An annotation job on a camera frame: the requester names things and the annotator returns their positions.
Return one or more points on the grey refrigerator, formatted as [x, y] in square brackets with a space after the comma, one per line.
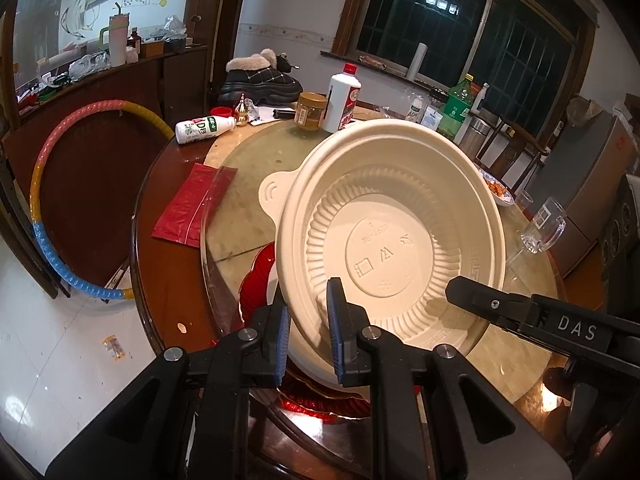
[590, 180]

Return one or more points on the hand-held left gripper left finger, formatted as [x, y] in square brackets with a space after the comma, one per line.
[282, 345]

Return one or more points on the large cream plastic bowl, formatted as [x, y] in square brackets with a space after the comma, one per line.
[400, 210]

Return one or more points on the small drinking glass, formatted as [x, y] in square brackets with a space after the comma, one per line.
[525, 200]

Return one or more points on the clear jar with black lid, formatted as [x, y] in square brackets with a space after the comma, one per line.
[437, 95]

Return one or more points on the open cardboard box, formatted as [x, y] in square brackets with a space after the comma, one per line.
[585, 112]

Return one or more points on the red plastic bag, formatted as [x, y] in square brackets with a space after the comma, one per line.
[192, 205]

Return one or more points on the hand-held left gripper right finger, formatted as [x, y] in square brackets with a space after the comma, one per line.
[336, 340]

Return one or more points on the blue patterned plate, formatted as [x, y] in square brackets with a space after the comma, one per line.
[500, 200]

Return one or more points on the white tumbler with straw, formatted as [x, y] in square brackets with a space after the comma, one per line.
[116, 40]

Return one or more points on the white milk bottle green label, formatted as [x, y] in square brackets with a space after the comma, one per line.
[205, 130]

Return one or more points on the stainless steel thermos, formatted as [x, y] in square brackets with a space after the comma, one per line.
[472, 135]

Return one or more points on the clear plastic wrapper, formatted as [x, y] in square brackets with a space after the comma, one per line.
[257, 112]

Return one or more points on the clear labelled bottle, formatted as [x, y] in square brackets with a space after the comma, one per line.
[416, 106]

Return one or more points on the small gold bottle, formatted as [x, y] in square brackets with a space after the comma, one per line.
[242, 112]

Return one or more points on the white liquor bottle red cap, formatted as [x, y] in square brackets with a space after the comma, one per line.
[340, 100]

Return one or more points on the small black case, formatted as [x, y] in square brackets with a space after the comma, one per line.
[285, 112]

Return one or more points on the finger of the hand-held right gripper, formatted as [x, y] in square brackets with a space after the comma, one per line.
[480, 300]

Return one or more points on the dark wood-framed window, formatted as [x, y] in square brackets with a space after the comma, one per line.
[450, 15]

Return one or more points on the red scalloped deep bowl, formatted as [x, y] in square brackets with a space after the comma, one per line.
[255, 285]

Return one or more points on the clear glass pitcher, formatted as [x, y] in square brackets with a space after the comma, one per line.
[545, 225]

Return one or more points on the orange fried food pieces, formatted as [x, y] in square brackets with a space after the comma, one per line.
[496, 189]

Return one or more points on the small red lid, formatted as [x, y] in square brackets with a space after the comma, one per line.
[221, 110]

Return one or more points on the amber jar with gold lid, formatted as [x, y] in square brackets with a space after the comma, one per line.
[310, 112]

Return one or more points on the dark wooden sideboard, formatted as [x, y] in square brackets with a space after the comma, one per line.
[125, 90]

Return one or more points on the white spray bottle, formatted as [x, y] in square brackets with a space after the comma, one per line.
[480, 97]

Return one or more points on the small snack packet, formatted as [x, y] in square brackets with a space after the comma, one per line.
[114, 346]

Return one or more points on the green plastic bottle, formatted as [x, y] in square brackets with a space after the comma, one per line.
[456, 107]

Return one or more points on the white paper roll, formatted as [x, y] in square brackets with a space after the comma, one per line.
[417, 60]

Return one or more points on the multicoloured hula hoop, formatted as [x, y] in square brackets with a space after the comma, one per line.
[50, 255]

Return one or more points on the dark wooden chair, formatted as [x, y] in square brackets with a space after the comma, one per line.
[515, 145]

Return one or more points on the dark fur-lined boot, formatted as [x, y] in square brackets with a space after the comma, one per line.
[286, 62]
[255, 82]

